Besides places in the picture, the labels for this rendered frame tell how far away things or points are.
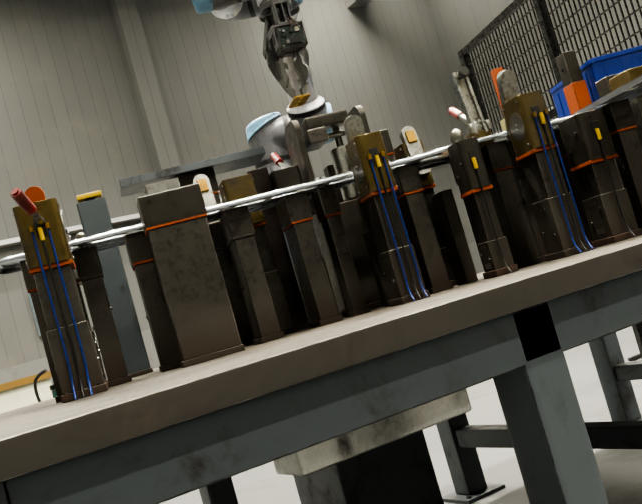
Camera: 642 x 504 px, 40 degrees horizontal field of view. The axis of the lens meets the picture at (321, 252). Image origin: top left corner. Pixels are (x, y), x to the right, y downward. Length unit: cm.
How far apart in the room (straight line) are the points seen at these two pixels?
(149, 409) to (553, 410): 60
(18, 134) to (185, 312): 1112
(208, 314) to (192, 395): 70
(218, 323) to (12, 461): 80
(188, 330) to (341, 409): 62
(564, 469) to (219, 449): 51
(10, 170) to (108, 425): 1165
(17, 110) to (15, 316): 283
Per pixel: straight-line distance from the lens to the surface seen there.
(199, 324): 166
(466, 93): 228
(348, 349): 106
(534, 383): 128
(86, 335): 163
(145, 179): 218
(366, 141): 176
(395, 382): 114
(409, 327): 111
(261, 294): 183
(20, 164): 1260
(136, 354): 216
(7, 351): 1211
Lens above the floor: 74
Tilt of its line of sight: 3 degrees up
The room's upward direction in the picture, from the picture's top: 16 degrees counter-clockwise
